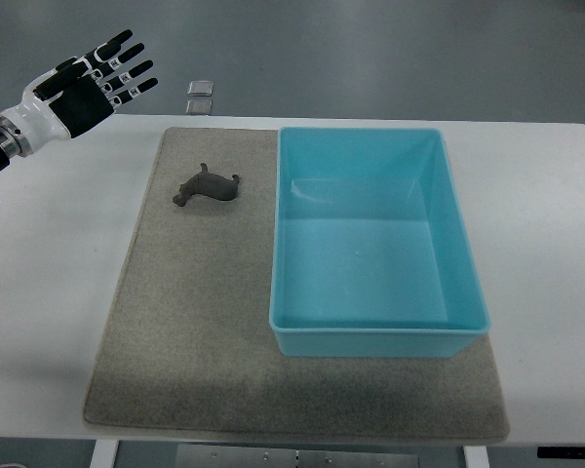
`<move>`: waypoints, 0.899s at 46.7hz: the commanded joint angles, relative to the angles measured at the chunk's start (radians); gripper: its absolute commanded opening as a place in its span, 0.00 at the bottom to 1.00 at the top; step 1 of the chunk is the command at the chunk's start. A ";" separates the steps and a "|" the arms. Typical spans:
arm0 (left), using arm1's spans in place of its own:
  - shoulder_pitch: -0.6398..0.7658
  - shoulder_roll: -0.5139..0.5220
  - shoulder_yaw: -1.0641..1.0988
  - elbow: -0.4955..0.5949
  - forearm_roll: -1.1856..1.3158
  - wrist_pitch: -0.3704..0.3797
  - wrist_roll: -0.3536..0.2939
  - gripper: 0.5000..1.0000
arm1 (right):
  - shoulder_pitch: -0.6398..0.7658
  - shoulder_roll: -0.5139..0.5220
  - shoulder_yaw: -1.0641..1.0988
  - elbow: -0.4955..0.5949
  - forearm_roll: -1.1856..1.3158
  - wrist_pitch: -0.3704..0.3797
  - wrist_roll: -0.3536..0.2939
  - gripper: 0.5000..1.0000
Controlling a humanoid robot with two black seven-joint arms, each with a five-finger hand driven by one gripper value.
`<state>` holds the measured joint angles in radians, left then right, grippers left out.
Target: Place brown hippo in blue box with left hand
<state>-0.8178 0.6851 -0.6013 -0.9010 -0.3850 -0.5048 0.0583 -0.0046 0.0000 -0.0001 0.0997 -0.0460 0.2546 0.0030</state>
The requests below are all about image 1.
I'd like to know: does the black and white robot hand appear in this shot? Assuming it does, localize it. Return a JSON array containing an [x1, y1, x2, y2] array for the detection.
[[0, 29, 158, 159]]

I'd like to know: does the brown toy hippo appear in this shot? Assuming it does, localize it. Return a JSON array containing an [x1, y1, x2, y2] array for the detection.
[[172, 163, 240, 207]]

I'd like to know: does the blue plastic box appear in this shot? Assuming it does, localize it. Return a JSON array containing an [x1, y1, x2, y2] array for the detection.
[[269, 127, 490, 358]]

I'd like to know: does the lower silver floor plate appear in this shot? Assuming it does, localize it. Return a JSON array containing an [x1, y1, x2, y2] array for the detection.
[[185, 98, 213, 116]]

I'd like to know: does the grey felt mat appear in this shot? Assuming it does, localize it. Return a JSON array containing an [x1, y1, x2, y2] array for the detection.
[[83, 128, 509, 445]]

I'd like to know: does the white left table leg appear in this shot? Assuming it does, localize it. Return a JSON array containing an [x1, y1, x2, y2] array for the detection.
[[89, 439, 119, 468]]

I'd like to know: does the white table leg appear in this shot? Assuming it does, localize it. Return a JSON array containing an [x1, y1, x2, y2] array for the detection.
[[89, 439, 119, 468], [463, 446, 490, 468]]

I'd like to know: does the grey metal crossbar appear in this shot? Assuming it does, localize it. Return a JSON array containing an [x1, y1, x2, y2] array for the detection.
[[175, 444, 420, 468]]

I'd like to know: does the white right table leg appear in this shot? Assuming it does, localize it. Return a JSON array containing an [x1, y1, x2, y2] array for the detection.
[[463, 446, 490, 468]]

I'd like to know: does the black table control panel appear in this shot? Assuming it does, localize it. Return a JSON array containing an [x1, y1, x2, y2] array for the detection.
[[537, 446, 585, 460]]

